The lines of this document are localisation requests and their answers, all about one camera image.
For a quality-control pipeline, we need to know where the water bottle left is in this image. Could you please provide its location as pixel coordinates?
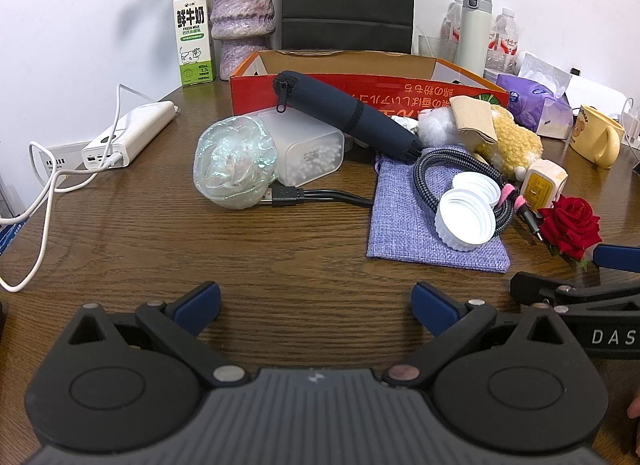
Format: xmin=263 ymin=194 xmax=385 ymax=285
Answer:
xmin=440 ymin=0 xmax=463 ymax=42

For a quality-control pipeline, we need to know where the braided black cable coil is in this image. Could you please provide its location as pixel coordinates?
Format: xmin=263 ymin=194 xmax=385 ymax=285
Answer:
xmin=411 ymin=148 xmax=547 ymax=241

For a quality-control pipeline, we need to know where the person right hand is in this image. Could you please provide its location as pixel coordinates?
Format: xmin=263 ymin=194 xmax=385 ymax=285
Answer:
xmin=627 ymin=390 xmax=640 ymax=419

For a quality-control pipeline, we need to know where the purple tissue pack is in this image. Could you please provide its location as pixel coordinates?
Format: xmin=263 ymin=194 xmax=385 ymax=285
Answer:
xmin=497 ymin=52 xmax=574 ymax=140

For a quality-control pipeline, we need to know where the yellow mug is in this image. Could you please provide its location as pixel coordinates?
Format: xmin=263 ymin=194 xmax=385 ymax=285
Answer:
xmin=570 ymin=106 xmax=624 ymax=168

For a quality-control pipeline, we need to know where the navy zip pouch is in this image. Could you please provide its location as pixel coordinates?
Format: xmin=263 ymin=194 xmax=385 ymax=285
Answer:
xmin=272 ymin=71 xmax=423 ymax=163

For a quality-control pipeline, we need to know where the white yellow plug adapter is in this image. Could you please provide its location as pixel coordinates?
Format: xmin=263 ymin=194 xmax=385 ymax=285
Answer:
xmin=521 ymin=159 xmax=568 ymax=212

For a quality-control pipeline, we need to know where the white appliance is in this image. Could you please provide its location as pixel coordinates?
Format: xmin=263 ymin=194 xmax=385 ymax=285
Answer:
xmin=565 ymin=68 xmax=636 ymax=121

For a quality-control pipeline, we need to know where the purple linen bag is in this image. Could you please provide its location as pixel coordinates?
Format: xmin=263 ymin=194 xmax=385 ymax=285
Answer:
xmin=367 ymin=147 xmax=511 ymax=273

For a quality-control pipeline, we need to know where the white power bank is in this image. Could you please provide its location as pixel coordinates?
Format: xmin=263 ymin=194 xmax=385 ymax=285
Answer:
xmin=81 ymin=101 xmax=179 ymax=170

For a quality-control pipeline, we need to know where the white thermos bottle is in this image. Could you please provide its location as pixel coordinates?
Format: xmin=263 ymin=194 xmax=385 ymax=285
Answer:
xmin=456 ymin=0 xmax=492 ymax=76

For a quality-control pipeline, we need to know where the white bottle cap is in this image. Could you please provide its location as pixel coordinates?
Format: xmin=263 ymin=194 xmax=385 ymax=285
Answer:
xmin=435 ymin=189 xmax=496 ymax=251
xmin=451 ymin=172 xmax=501 ymax=208

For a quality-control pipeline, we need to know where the white charging cable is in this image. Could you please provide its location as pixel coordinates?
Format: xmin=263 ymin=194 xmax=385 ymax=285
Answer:
xmin=0 ymin=82 xmax=156 ymax=294

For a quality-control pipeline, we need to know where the iridescent fabric flower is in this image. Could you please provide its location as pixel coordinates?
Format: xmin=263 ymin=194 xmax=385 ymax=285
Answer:
xmin=192 ymin=115 xmax=278 ymax=210

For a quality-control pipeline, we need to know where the red rose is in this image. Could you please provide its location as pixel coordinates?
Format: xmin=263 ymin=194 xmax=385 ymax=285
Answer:
xmin=537 ymin=196 xmax=602 ymax=268

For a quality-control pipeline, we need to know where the translucent cotton swab box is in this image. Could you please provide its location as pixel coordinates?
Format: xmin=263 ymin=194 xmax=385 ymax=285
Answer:
xmin=255 ymin=107 xmax=345 ymax=187

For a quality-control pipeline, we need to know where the water bottle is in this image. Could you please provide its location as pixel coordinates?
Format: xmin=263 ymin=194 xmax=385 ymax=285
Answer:
xmin=440 ymin=0 xmax=463 ymax=42
xmin=485 ymin=8 xmax=520 ymax=73

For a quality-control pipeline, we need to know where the alpaca plush toy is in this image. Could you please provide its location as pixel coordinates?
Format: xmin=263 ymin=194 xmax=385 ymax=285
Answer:
xmin=418 ymin=96 xmax=544 ymax=181

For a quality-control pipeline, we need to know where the clear glass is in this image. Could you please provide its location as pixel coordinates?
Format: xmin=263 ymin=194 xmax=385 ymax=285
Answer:
xmin=418 ymin=34 xmax=458 ymax=62

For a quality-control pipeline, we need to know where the water bottle right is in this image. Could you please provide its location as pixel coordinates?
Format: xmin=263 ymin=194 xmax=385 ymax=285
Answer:
xmin=485 ymin=8 xmax=520 ymax=73

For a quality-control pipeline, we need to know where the milk carton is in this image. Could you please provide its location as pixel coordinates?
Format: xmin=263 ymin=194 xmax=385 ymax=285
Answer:
xmin=174 ymin=0 xmax=215 ymax=86

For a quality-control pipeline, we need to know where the red cardboard box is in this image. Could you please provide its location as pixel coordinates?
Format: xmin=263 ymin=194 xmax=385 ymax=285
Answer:
xmin=230 ymin=50 xmax=509 ymax=118

